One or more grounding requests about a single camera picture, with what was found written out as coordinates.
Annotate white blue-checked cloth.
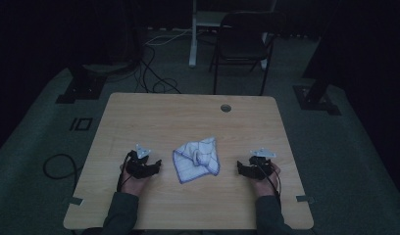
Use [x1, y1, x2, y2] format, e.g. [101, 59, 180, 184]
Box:
[172, 136, 222, 185]

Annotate person's left hand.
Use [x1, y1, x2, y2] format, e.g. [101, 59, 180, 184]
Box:
[118, 162, 151, 198]

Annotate black folding chair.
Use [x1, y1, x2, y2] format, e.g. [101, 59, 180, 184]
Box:
[208, 11, 287, 97]

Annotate black stand base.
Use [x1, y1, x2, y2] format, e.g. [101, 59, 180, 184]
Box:
[55, 63, 108, 105]
[292, 58, 342, 117]

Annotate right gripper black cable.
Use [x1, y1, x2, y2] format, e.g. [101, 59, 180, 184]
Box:
[256, 161, 283, 205]

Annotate tangled black floor cables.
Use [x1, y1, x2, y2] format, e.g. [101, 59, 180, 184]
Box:
[132, 44, 183, 95]

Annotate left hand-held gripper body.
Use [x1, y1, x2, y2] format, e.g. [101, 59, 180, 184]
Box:
[125, 143, 154, 180]

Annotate person's right hand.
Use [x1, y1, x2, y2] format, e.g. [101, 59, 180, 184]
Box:
[250, 162, 282, 198]

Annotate looped black floor cable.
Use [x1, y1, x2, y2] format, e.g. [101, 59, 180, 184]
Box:
[42, 153, 84, 192]

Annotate white floor cable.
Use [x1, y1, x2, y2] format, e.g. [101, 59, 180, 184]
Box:
[144, 28, 193, 47]

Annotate round grey stand base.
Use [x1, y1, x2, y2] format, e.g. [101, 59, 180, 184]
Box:
[81, 62, 138, 76]

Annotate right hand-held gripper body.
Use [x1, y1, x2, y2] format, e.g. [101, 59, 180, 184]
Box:
[249, 148, 277, 181]

